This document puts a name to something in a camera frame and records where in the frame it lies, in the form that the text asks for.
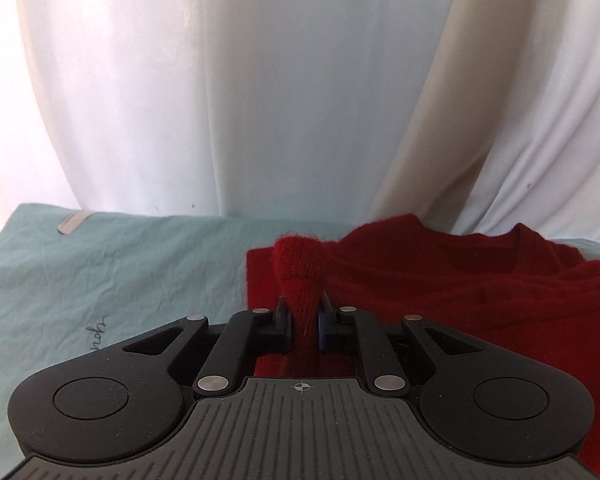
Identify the white curtain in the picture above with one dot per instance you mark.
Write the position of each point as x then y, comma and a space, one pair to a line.
230, 85

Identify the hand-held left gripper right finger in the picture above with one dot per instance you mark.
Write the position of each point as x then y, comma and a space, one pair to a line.
322, 332

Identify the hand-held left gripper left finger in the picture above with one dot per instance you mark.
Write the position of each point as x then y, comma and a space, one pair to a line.
290, 332

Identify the light blue printed bed sheet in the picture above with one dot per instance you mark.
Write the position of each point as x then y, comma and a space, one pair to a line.
130, 270

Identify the red knit cardigan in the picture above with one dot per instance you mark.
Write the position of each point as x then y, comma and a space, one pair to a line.
455, 285

